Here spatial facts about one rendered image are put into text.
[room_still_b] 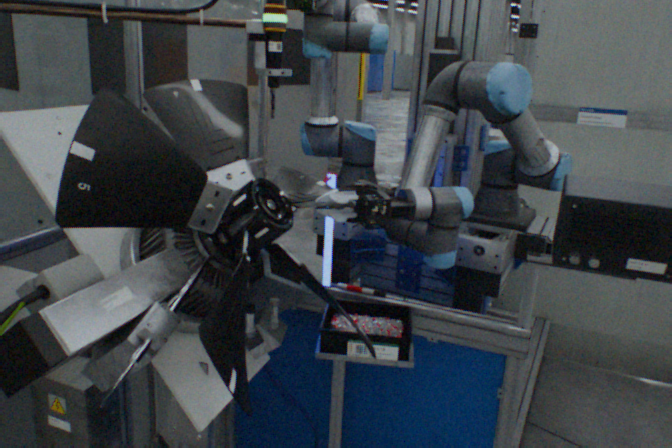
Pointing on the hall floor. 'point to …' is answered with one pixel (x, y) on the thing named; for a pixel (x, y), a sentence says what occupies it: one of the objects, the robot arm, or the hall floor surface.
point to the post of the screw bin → (336, 403)
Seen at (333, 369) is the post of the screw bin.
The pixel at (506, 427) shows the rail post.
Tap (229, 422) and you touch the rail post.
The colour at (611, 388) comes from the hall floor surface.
